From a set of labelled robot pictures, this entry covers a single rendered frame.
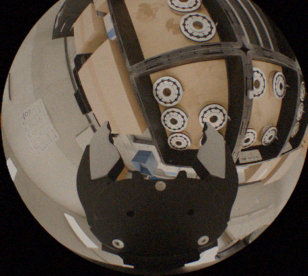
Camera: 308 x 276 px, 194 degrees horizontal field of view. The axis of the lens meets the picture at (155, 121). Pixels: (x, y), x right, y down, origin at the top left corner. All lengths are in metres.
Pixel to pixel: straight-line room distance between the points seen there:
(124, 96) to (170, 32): 0.27
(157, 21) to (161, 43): 0.09
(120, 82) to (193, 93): 0.26
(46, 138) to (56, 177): 1.10
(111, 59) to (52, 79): 2.89
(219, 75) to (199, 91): 0.09
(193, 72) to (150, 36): 0.19
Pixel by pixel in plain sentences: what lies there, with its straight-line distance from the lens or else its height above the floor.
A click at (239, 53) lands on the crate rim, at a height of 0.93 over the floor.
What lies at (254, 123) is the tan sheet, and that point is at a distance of 0.46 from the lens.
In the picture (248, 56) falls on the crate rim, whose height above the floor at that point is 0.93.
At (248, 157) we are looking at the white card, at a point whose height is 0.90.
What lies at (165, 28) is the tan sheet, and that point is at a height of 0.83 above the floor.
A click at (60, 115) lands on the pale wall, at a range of 2.96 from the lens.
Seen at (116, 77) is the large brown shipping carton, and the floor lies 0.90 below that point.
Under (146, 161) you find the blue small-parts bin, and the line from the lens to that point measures 0.74.
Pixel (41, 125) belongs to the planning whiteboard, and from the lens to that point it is 2.94.
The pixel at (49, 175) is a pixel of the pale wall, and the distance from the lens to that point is 3.23.
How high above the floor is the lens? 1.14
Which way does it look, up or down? 51 degrees down
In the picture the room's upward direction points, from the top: 144 degrees counter-clockwise
